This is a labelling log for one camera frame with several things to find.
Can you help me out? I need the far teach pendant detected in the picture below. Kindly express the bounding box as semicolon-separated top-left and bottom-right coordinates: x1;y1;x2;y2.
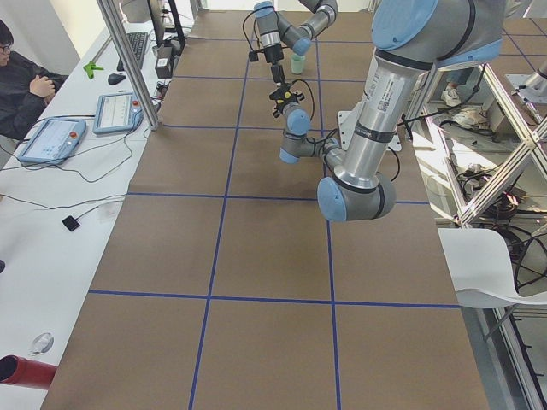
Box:
93;92;143;135

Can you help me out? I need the black camera cable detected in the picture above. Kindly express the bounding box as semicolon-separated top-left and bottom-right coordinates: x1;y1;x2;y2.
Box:
292;78;315;129

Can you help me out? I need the seated person in black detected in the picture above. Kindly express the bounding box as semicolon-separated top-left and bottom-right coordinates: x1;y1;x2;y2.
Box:
0;21;68;140

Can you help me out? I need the green cup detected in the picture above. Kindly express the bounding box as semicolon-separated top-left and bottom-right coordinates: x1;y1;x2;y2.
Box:
291;54;306;75

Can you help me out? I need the near teach pendant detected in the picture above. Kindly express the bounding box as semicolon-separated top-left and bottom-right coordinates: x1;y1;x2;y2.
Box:
17;118;87;165

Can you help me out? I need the aluminium frame post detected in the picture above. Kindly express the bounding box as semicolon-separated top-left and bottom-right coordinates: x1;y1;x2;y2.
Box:
97;0;159;131

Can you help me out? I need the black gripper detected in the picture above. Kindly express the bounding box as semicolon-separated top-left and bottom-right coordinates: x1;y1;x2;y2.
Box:
268;83;304;115

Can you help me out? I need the black keyboard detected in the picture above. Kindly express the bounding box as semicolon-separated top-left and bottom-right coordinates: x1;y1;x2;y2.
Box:
126;32;149;69

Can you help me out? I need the green plastic tool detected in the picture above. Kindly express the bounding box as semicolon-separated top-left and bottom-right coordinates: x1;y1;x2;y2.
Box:
83;61;104;79

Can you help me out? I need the small black square device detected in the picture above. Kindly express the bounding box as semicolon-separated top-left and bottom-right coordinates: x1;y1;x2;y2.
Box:
62;215;80;231

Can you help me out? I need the brown paper table mat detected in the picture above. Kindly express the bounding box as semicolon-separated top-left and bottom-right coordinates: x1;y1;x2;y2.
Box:
43;11;488;409

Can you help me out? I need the black power adapter box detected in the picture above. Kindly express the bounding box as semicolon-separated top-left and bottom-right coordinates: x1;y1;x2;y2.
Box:
155;45;174;79

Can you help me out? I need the black computer mouse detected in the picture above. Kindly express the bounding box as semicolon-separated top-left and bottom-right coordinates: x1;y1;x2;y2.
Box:
107;73;126;86

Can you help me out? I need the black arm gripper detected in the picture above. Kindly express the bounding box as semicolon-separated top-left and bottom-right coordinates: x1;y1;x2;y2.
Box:
263;44;284;81

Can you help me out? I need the white plastic chair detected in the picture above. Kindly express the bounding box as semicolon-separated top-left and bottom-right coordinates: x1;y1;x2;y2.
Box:
438;228;546;308

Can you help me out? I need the teach pendant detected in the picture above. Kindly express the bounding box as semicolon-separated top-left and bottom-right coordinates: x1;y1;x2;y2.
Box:
17;118;87;165
93;92;143;135

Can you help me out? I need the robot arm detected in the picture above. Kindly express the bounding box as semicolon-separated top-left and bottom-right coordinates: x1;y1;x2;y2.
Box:
255;1;506;222
249;0;338;85

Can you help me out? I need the red cylinder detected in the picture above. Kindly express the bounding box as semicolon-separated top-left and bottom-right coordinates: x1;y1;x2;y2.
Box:
1;355;57;390

